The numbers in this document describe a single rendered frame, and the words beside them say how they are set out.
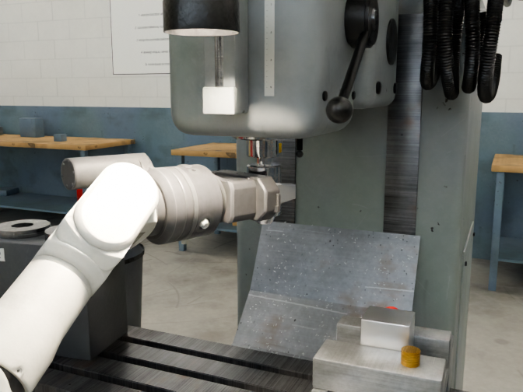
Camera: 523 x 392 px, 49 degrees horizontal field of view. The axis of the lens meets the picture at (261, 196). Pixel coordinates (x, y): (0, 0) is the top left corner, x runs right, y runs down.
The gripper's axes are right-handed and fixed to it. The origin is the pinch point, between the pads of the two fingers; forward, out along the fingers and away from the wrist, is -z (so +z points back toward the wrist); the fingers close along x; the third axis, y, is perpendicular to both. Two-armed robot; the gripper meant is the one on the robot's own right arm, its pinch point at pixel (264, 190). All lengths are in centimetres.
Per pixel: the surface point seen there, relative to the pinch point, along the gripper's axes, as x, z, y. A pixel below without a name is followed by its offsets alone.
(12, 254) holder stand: 37.2, 20.3, 12.9
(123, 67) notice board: 472, -258, -42
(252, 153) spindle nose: -0.2, 2.4, -5.2
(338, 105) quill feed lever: -15.5, 4.1, -11.7
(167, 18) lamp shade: -10.2, 22.4, -19.4
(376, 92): -6.3, -15.9, -13.4
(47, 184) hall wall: 574, -216, 87
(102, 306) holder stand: 27.5, 9.9, 21.5
